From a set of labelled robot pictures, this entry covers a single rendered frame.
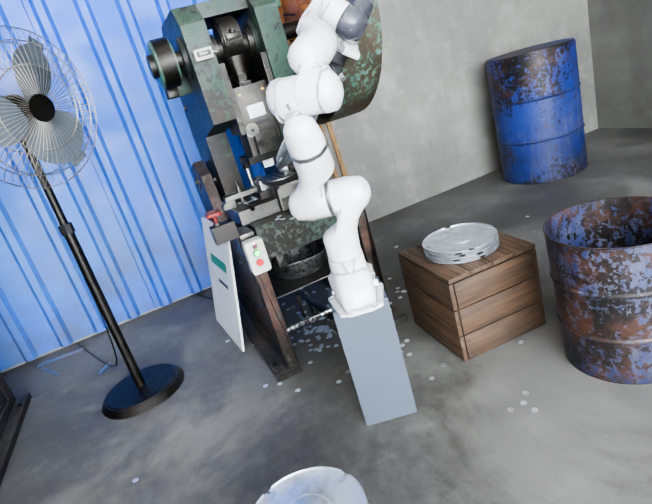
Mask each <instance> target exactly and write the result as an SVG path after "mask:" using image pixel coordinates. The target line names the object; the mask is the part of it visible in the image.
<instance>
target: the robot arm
mask: <svg viewBox="0 0 652 504"><path fill-rule="evenodd" d="M373 7H374V3H373V1H372V0H349V2H347V1H346V0H311V3H310V4H309V5H308V7H307V8H306V10H305V11H304V13H303V14H302V16H301V18H300V20H299V23H298V26H297V29H296V33H297V34H298V37H297V38H296V39H295V41H294V42H293V43H292V44H291V46H290V47H289V51H288V55H287V58H288V62H289V65H290V67H291V68H292V69H293V70H294V72H295V73H296V74H298V75H293V76H288V77H284V78H277V79H275V80H272V81H270V83H269V85H268V87H267V89H266V102H267V105H268V108H269V110H270V111H271V113H272V114H273V115H274V116H275V117H276V119H277V120H278V121H279V122H280V123H282V124H283V123H285V125H284V129H283V135H284V139H285V143H286V147H287V150H288V152H289V154H290V157H291V160H292V162H293V164H294V167H295V169H296V171H297V174H298V184H297V186H296V188H295V190H294V191H293V192H292V193H291V195H290V197H289V203H288V204H289V210H290V212H291V214H292V215H293V216H294V217H295V218H296V219H297V220H299V221H314V220H319V219H323V218H327V217H332V216H336V219H337V222H336V223H335V224H333V225H332V226H331V227H330V228H329V229H328V230H327V231H326V232H325V234H324V237H323V241H324V245H325V249H326V252H327V256H328V262H329V267H330V270H331V272H330V274H329V276H328V279H329V283H330V286H331V290H332V294H333V295H332V296H331V297H329V298H328V300H329V302H330V303H331V305H332V306H333V307H334V309H335V310H336V312H337V313H338V314H339V316H340V317H341V318H343V317H354V316H358V315H361V314H365V313H368V312H372V311H374V310H376V309H378V308H380V307H382V306H383V283H381V282H378V279H375V272H374V271H373V268H372V264H369V263H367V262H366V260H365V257H364V254H363V250H362V249H361V246H360V241H359V234H358V220H359V217H360V215H361V213H362V211H363V209H364V208H365V207H366V206H367V205H368V203H369V200H370V197H371V190H370V186H369V183H368V182H367V181H366V180H365V179H364V178H363V177H362V176H360V175H357V176H344V177H340V178H335V179H331V180H328V179H329V178H330V176H331V175H332V173H333V172H334V166H335V163H334V159H333V157H332V154H331V152H330V149H329V146H328V144H327V141H326V139H325V137H324V134H323V132H322V131H321V129H320V127H319V126H318V124H317V123H316V121H315V120H314V118H313V117H311V116H310V115H317V114H323V113H331V112H334V111H337V110H338V109H339V108H340V107H341V105H342V102H343V97H344V90H343V84H342V82H343V81H344V80H346V77H345V76H344V75H343V73H342V72H343V67H344V65H345V63H346V61H347V59H348V57H350V58H352V59H355V60H358V59H359V57H360V52H359V49H358V41H359V38H361V36H362V35H363V33H364V31H365V29H366V28H367V26H368V20H369V18H370V16H371V13H372V10H373ZM338 75H339V77H338Z"/></svg>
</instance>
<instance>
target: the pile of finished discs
mask: <svg viewBox="0 0 652 504"><path fill-rule="evenodd" d="M422 246H423V248H424V253H425V256H426V258H427V259H428V260H429V261H431V260H432V261H431V262H434V263H438V264H461V263H467V262H471V261H475V260H478V259H481V258H482V257H480V256H482V255H483V257H486V256H488V255H489V254H491V253H493V252H494V251H495V250H496V249H497V248H498V246H499V235H498V232H497V229H496V228H494V227H493V226H492V225H490V224H486V223H462V224H456V225H452V226H450V227H449V228H448V229H447V228H446V229H445V228H442V229H439V230H437V231H435V232H433V233H431V234H430V235H428V236H427V237H426V238H425V239H424V240H423V242H422Z"/></svg>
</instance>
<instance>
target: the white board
mask: <svg viewBox="0 0 652 504"><path fill-rule="evenodd" d="M201 219H202V226H203V233H204V239H205V246H206V253H207V259H208V266H209V273H210V279H211V286H212V293H213V299H214V306H215V313H216V319H217V321H218V323H219V324H220V325H221V326H222V327H223V329H224V330H225V331H226V332H227V333H228V335H229V336H230V337H231V338H232V340H233V341H234V342H235V343H236V344H237V346H238V347H239V348H240V349H241V351H242V352H244V351H245V348H244V341H243V334H242V326H241V319H240V312H239V304H238V297H237V290H236V282H235V275H234V268H233V260H232V253H231V246H230V241H229V242H226V243H224V244H221V245H219V246H217V245H216V244H215V243H214V240H213V237H212V235H211V232H210V229H209V227H210V226H212V225H213V222H211V221H209V220H207V219H206V218H204V217H202V218H201Z"/></svg>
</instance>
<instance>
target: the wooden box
mask: <svg viewBox="0 0 652 504"><path fill-rule="evenodd" d="M497 232H498V231H497ZM498 235H499V246H498V248H497V249H496V250H495V251H494V252H493V253H491V254H489V255H488V256H486V257H483V255H482V256H480V257H482V258H481V259H478V260H475V261H471V262H467V263H461V264H438V263H434V262H431V261H432V260H431V261H429V260H428V259H427V258H426V256H425V253H424V248H423V246H422V243H421V244H419V245H417V246H414V247H411V248H409V249H406V250H404V251H401V252H399V253H398V256H399V261H400V265H401V269H402V273H403V277H404V281H405V285H406V289H407V293H408V297H409V301H410V306H411V310H412V314H413V318H414V322H415V323H416V324H417V325H418V326H419V327H421V328H422V329H423V330H425V331H426V332H427V333H428V334H430V335H431V336H432V337H434V338H435V339H436V340H437V341H439V342H440V343H441V344H443V345H444V346H445V347H446V348H448V349H449V350H450V351H452V352H453V353H454V354H455V355H457V356H458V357H459V358H461V359H462V360H463V361H464V362H465V361H467V360H468V359H469V360H470V359H472V358H475V357H477V356H479V355H481V354H483V353H485V352H487V351H489V350H492V349H494V348H496V347H498V346H500V345H502V344H504V343H506V342H508V341H511V340H513V339H515V338H517V337H519V336H521V335H523V334H525V333H528V332H530V331H532V330H534V329H536V328H538V327H540V326H542V325H544V324H546V319H545V312H544V305H543V300H542V299H543V298H542V291H541V283H540V276H539V275H538V274H539V269H538V262H537V255H536V249H535V244H534V243H531V242H528V241H525V240H522V239H519V238H516V237H513V236H510V235H507V234H504V233H501V232H498Z"/></svg>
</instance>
